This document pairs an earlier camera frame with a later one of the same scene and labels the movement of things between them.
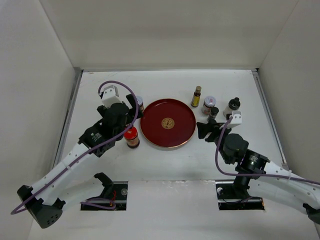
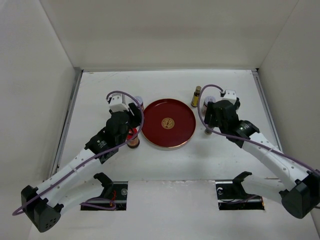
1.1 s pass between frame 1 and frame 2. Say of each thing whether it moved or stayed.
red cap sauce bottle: stayed
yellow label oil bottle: stayed
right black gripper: moved
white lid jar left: stayed
